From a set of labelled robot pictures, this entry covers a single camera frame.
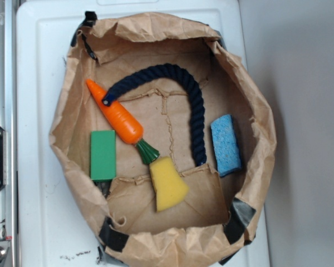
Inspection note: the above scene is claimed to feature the orange toy carrot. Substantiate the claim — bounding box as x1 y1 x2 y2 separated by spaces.
86 79 160 165

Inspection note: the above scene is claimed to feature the dark blue rope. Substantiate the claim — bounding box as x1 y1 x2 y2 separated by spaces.
101 63 207 166

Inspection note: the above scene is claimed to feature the aluminium frame rail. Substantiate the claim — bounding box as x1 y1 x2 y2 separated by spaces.
0 1 21 266

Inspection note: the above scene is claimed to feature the blue sponge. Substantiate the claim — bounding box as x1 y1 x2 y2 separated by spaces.
211 114 242 177

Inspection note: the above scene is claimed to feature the brown paper bag bin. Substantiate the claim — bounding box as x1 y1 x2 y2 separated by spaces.
50 12 277 266

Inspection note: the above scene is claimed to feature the yellow sponge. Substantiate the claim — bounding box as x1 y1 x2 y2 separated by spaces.
149 157 189 212

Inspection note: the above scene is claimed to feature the green sponge block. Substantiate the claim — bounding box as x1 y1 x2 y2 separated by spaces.
90 130 116 182

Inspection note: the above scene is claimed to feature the white plastic tray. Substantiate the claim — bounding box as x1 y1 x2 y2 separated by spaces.
16 1 245 266

